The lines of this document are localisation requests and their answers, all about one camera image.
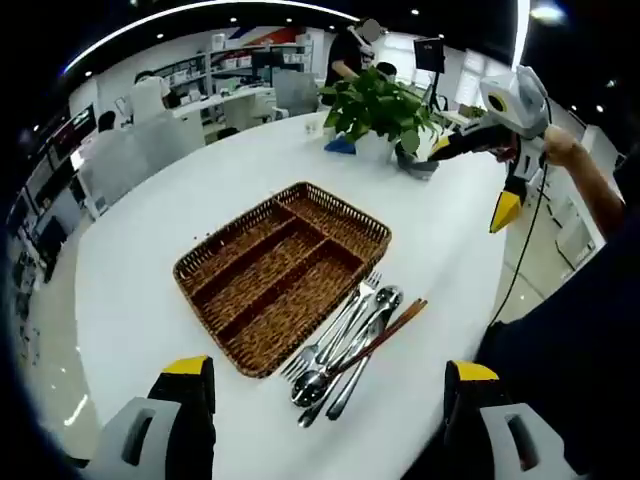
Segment grey mesh office chair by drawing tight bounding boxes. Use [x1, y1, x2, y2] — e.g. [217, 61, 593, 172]
[272, 71, 321, 112]

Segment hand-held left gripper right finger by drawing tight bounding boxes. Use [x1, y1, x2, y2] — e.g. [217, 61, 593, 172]
[442, 358, 579, 480]

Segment silver fork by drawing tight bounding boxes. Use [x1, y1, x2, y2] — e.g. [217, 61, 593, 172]
[279, 294, 366, 379]
[314, 272, 384, 366]

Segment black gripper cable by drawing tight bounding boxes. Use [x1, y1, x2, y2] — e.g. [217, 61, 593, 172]
[492, 94, 554, 326]

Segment white plant pot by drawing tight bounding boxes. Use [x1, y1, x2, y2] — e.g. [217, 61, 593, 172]
[355, 130, 397, 164]

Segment grey plastic part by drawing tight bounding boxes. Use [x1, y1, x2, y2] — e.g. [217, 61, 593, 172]
[396, 149, 442, 182]

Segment white counter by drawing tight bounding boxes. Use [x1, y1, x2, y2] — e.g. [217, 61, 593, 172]
[172, 85, 277, 132]

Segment blue cloth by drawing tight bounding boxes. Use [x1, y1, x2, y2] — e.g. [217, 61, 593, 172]
[323, 138, 359, 157]

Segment brown wicker storage basket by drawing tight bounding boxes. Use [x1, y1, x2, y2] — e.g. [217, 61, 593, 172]
[172, 180, 394, 380]

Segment person's right hand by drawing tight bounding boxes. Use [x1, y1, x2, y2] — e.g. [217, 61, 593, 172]
[543, 124, 584, 166]

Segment black monitor on stand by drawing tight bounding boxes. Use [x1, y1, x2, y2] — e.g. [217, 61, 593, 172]
[412, 36, 451, 114]

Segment brown wooden chopstick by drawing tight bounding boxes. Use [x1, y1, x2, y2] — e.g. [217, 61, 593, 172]
[329, 299, 430, 376]
[324, 297, 426, 374]

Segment white mesh office chair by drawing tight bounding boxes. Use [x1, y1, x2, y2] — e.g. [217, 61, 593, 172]
[119, 115, 206, 166]

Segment ceiling light strip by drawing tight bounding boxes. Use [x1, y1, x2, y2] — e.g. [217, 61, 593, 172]
[512, 0, 532, 67]

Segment white storage shelves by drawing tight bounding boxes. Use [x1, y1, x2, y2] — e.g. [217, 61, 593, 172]
[202, 29, 316, 96]

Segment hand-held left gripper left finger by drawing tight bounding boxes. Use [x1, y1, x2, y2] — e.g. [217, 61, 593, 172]
[92, 354, 217, 480]

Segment person's dark blue clothing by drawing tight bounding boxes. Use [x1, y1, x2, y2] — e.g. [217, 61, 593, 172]
[477, 149, 640, 480]

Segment green leafy plant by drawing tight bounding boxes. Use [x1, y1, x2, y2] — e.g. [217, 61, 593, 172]
[319, 66, 446, 151]

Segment wall display screen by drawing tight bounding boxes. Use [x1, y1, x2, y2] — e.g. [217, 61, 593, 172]
[47, 102, 97, 169]

